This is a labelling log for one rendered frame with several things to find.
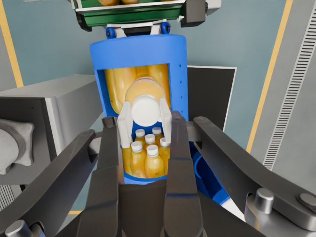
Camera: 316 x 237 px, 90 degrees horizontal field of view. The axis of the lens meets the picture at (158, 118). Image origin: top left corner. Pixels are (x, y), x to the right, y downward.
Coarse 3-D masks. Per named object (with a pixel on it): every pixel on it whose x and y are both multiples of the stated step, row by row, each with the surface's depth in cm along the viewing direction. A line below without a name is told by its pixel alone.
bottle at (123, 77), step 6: (114, 72) 46; (120, 72) 45; (126, 72) 45; (132, 72) 46; (114, 78) 47; (120, 78) 46; (126, 78) 46; (132, 78) 46; (120, 84) 46; (126, 84) 46; (120, 90) 47; (126, 90) 47; (120, 96) 48; (120, 102) 49
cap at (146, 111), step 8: (144, 96) 21; (136, 104) 20; (144, 104) 20; (152, 104) 20; (136, 112) 20; (144, 112) 20; (152, 112) 21; (160, 112) 21; (136, 120) 21; (144, 120) 21; (152, 120) 21
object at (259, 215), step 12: (264, 192) 6; (252, 204) 7; (264, 204) 6; (252, 216) 6; (264, 216) 6; (276, 216) 6; (264, 228) 6; (276, 228) 6; (288, 228) 6; (300, 228) 6
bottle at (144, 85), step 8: (136, 80) 27; (144, 80) 25; (152, 80) 26; (128, 88) 26; (136, 88) 23; (144, 88) 23; (152, 88) 23; (160, 88) 25; (128, 96) 24; (136, 96) 23; (152, 96) 22; (160, 96) 24
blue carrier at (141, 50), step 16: (96, 48) 38; (112, 48) 36; (128, 48) 35; (144, 48) 36; (160, 48) 37; (176, 48) 39; (96, 64) 41; (112, 64) 38; (128, 64) 37; (144, 64) 37; (176, 64) 40; (96, 80) 47; (176, 80) 42; (176, 96) 43; (112, 112) 59; (144, 128) 72; (128, 176) 52
